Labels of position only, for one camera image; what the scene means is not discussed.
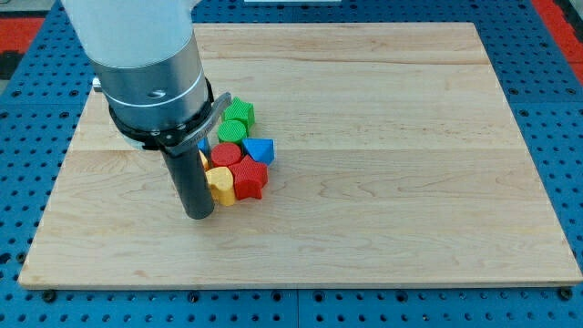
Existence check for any green star block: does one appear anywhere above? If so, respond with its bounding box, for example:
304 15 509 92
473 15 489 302
222 97 255 129

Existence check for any red cylinder block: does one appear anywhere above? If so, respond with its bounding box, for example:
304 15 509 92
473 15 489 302
210 142 242 167

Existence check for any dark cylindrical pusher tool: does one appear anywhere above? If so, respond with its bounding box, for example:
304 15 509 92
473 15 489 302
162 147 214 220

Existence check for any wooden board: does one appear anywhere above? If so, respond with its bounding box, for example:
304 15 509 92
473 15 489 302
18 23 582 290

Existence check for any blue block behind tool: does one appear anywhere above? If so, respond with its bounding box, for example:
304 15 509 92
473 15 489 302
197 137 210 158

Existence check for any blue triangle block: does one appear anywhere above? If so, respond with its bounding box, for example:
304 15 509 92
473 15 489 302
242 138 275 166

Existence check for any green cylinder block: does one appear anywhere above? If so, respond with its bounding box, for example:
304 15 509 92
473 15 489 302
217 120 248 145

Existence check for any yellow heart block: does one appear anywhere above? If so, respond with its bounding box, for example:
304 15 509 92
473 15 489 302
206 167 237 206

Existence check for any red star block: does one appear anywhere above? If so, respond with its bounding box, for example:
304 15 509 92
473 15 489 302
228 155 269 200

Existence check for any yellow block behind tool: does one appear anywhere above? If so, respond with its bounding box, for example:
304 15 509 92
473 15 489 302
199 150 210 171

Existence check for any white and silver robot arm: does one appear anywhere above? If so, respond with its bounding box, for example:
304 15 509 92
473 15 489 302
62 0 212 150

